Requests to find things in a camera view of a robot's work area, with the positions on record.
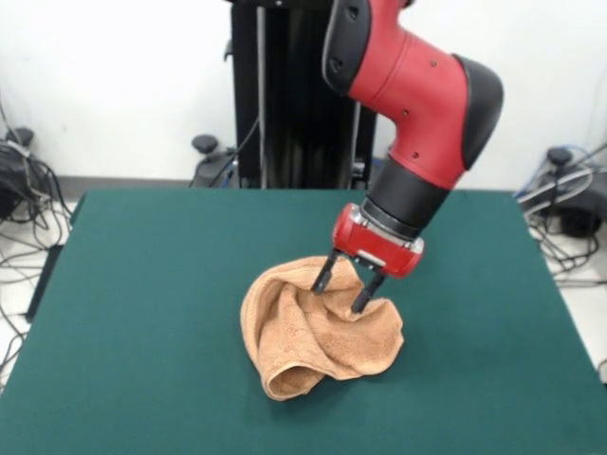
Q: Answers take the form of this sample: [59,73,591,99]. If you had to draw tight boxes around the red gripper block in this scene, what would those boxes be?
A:
[311,202,425,315]

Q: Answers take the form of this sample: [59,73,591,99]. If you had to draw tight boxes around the tan terry towel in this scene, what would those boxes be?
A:
[240,255,405,403]

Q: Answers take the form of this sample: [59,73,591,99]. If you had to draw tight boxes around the dark green tablecloth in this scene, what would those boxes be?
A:
[0,188,607,455]

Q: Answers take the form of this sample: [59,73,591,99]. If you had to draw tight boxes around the black caster base leg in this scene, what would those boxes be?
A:
[521,146,607,238]
[0,126,35,222]

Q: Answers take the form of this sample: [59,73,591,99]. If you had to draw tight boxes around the black pedestal cable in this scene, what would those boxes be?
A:
[208,116,262,189]

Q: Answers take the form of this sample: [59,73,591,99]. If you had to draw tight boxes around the black pedestal base leg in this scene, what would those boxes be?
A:
[189,134,238,190]

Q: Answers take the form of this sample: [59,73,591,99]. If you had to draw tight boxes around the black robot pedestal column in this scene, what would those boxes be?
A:
[222,0,380,191]

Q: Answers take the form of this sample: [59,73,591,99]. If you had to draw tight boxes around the tangle of black cables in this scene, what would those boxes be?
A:
[0,94,77,394]
[514,141,607,290]

